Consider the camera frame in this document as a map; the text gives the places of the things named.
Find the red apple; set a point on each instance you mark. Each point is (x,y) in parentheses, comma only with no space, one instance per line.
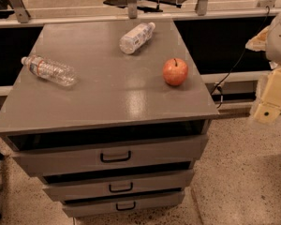
(175,71)

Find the middle grey drawer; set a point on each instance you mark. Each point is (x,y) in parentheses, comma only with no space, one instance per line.
(121,185)

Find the clear water bottle orange label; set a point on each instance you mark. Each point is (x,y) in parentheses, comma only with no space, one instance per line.
(50,70)

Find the clear water bottle white label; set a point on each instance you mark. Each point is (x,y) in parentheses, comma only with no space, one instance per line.
(136,37)

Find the grey drawer cabinet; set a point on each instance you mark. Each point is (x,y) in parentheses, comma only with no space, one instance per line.
(118,98)

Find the grey drawer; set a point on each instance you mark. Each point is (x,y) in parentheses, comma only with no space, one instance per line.
(125,204)
(110,156)
(121,185)

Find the top grey drawer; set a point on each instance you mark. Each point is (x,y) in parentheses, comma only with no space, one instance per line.
(110,156)

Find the bottom grey drawer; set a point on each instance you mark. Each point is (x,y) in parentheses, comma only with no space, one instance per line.
(125,204)

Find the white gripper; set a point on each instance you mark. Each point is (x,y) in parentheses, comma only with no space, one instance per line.
(279,37)

